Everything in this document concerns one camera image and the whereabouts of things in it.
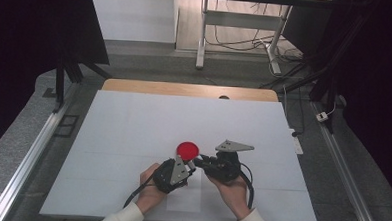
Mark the white paper sheet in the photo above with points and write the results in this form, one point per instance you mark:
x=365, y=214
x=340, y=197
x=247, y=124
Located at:
x=188, y=200

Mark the round red ink pad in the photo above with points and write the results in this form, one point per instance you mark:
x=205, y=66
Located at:
x=187, y=150

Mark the aluminium rail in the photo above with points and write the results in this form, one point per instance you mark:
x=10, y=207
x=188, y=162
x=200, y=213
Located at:
x=28, y=160
x=348, y=177

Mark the black floor socket frame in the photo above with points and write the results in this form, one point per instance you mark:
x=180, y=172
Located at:
x=66, y=126

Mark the person's right hand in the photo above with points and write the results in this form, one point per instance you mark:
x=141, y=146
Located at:
x=233, y=195

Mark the person's left white sleeve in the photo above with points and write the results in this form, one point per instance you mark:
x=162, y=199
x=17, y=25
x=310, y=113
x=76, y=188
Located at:
x=122, y=217

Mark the person's left hand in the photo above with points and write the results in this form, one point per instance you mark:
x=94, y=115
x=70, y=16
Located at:
x=150, y=195

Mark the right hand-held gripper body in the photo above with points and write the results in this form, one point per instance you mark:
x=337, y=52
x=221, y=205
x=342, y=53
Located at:
x=226, y=163

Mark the small white adapter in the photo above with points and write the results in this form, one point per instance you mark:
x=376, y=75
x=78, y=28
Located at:
x=322, y=116

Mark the wooden table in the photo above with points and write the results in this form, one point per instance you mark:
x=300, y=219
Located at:
x=185, y=89

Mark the black curtain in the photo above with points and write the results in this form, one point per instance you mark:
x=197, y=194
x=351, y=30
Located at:
x=26, y=49
x=378, y=81

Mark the large white table cover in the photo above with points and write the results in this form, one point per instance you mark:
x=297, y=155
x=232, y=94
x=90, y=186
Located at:
x=133, y=121

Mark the white metal desk frame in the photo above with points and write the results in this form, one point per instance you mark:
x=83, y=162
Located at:
x=241, y=20

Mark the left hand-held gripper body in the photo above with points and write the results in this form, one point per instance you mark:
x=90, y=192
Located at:
x=171, y=176

